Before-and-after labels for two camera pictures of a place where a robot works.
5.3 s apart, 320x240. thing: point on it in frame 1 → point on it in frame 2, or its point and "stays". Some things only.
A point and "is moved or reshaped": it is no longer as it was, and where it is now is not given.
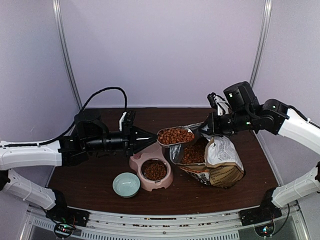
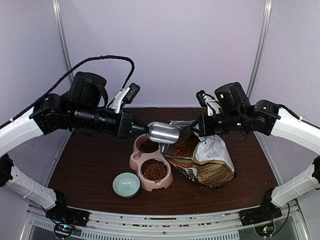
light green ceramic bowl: [126, 184] stays
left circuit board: [64, 229] stays
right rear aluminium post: [262, 41] stays
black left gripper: [138, 145] → [125, 125]
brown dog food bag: [208, 159] is moved or reshaped
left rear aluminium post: [57, 7] stays
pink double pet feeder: [153, 168] stays
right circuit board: [265, 230] stays
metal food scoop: [170, 135] is moved or reshaped
